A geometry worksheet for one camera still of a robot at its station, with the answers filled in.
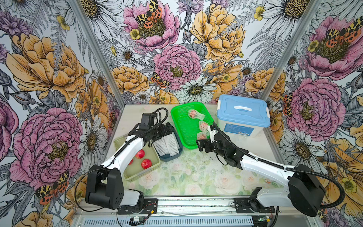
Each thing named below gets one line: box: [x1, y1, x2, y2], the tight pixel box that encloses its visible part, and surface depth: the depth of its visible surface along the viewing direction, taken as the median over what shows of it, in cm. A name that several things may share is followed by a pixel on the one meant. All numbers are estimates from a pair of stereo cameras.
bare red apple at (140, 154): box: [135, 148, 146, 159], surface depth 91 cm
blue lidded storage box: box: [216, 94, 271, 138], surface depth 97 cm
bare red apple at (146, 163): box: [141, 158, 153, 170], surface depth 86 cm
